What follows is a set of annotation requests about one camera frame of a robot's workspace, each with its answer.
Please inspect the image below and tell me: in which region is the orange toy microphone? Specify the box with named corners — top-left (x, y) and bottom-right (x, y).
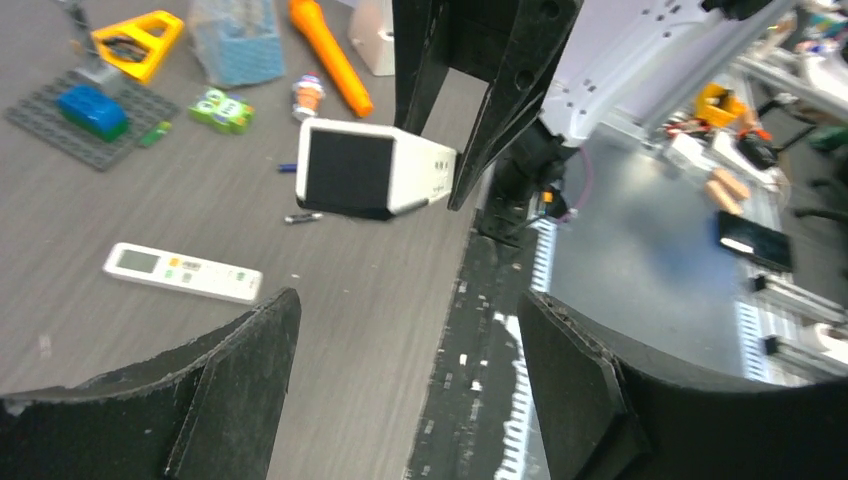
top-left (288, 0), bottom-right (374, 118)

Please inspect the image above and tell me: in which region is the grey lego piece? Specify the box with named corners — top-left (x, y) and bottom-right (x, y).
top-left (57, 0), bottom-right (125, 96)

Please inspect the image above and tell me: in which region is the white air conditioner remote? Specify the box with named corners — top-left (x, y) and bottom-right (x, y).
top-left (103, 242), bottom-right (263, 305)

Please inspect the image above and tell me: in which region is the grey lego baseplate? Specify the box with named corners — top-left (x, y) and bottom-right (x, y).
top-left (5, 70), bottom-right (180, 171)

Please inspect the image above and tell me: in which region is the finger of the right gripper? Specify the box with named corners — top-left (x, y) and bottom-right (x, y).
top-left (448, 1), bottom-right (582, 211)
top-left (392, 0), bottom-right (458, 135)

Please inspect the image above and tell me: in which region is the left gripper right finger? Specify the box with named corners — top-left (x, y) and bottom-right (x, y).
top-left (518, 292), bottom-right (847, 479)

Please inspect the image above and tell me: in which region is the yellow triangle toy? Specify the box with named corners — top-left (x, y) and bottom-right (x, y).
top-left (92, 10), bottom-right (184, 85)

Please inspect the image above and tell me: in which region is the small figurine bottle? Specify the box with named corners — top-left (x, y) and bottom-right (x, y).
top-left (292, 73), bottom-right (325, 121)

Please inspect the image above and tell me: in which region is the slim white remote control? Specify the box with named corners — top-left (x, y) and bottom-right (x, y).
top-left (295, 118), bottom-right (458, 221)

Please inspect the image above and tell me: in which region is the white metronome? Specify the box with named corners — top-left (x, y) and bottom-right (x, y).
top-left (348, 0), bottom-right (395, 77)

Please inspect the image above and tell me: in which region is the green owl toy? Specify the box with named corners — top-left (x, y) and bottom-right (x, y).
top-left (188, 88), bottom-right (255, 134)

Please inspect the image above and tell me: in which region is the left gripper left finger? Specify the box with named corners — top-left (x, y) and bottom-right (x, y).
top-left (1, 288), bottom-right (301, 479)

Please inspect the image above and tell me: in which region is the black battery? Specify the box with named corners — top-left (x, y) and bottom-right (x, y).
top-left (284, 212), bottom-right (323, 225)

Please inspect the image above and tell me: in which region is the green lego stick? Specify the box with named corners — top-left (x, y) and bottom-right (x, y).
top-left (138, 121), bottom-right (172, 148)

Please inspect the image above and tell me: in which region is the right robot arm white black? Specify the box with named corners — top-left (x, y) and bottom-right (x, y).
top-left (392, 0), bottom-right (789, 246)

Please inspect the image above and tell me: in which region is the blue lego brick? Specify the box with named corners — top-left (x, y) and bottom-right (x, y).
top-left (55, 84), bottom-right (130, 143)

